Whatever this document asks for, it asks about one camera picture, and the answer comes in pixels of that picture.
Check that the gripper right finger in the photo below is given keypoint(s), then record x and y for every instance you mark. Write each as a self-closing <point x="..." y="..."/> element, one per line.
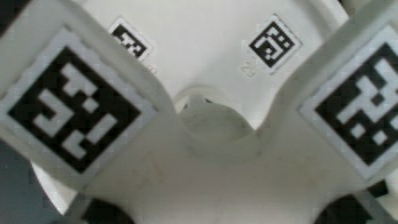
<point x="356" y="209"/>

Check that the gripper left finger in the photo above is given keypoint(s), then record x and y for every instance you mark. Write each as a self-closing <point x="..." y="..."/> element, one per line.
<point x="93" y="211"/>

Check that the white cross-shaped table base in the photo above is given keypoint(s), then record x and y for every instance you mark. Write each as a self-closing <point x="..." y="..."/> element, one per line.
<point x="176" y="180"/>

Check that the white round table top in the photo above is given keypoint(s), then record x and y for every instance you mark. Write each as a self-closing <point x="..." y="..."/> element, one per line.
<point x="293" y="57"/>

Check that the white table leg cylinder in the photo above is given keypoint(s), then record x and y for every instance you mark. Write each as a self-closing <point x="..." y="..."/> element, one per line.
<point x="212" y="120"/>

